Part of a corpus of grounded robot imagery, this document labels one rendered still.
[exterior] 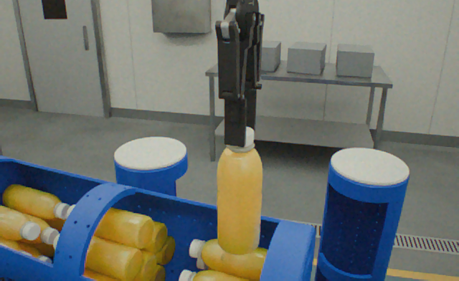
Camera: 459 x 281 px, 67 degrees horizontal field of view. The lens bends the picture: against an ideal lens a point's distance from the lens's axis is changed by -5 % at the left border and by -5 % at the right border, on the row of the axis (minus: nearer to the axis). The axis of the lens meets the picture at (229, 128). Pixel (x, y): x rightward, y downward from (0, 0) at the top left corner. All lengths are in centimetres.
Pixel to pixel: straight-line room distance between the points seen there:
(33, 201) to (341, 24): 344
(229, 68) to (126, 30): 413
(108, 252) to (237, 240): 31
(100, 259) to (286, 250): 38
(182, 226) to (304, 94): 332
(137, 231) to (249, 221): 29
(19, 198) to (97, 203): 35
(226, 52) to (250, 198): 22
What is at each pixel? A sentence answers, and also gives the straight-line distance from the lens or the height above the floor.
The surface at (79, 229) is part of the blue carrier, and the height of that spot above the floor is 120.
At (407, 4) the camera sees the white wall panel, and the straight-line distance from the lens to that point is 404.
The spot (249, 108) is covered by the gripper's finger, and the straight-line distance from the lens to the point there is 53.
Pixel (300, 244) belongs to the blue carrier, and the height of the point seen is 123.
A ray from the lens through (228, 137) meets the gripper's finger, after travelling 51.
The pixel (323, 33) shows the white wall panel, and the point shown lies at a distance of 397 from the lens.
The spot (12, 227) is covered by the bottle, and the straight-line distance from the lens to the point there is 98.
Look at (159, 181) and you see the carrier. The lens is 135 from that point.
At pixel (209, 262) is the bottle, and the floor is 111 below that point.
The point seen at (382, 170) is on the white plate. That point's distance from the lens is 137.
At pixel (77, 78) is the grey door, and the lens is 502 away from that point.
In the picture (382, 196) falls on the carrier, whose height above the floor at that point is 98.
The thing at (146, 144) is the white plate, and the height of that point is 104.
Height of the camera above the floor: 165
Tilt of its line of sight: 22 degrees down
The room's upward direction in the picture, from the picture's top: straight up
